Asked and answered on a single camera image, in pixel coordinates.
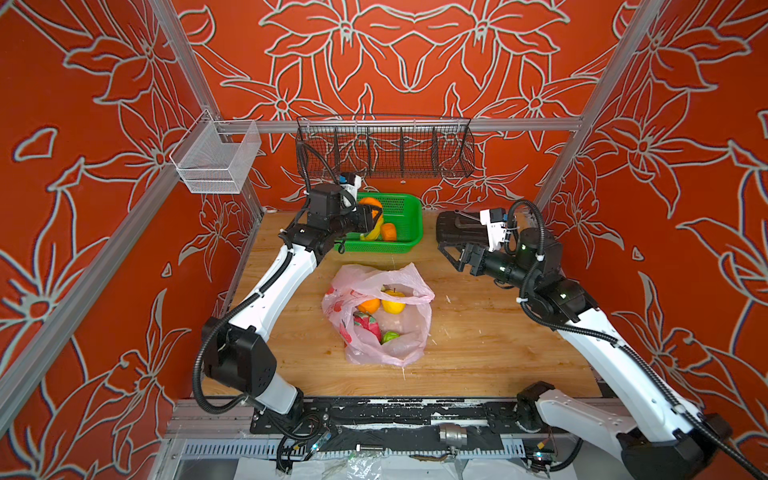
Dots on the yellow apple fruit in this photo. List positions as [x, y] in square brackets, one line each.
[392, 305]

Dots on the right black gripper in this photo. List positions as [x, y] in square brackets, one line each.
[470, 256]

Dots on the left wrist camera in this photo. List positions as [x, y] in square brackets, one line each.
[332, 199]

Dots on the green plastic basket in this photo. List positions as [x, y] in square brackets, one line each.
[402, 226]

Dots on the black wire wall basket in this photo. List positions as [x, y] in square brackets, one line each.
[385, 146]

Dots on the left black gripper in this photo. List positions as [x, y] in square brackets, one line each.
[364, 219]

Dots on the orange fruit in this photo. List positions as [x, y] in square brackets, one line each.
[369, 307]
[372, 206]
[389, 232]

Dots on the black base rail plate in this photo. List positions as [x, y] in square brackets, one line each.
[495, 413]

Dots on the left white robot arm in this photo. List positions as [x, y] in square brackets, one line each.
[235, 364]

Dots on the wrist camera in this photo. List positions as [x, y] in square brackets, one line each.
[495, 222]
[332, 199]

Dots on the red dragon fruit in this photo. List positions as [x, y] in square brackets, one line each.
[369, 323]

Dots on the clear plastic wall bin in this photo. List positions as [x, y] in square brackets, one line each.
[216, 156]

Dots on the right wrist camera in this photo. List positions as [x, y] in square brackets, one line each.
[495, 222]

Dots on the black plastic tool case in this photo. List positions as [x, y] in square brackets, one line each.
[457, 229]

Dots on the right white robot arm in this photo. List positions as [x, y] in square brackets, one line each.
[663, 435]

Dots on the yellow banana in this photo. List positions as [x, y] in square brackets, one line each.
[374, 234]

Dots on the green fruit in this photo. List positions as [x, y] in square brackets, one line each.
[389, 336]

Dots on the pink plastic bag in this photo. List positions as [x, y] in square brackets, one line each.
[354, 284]

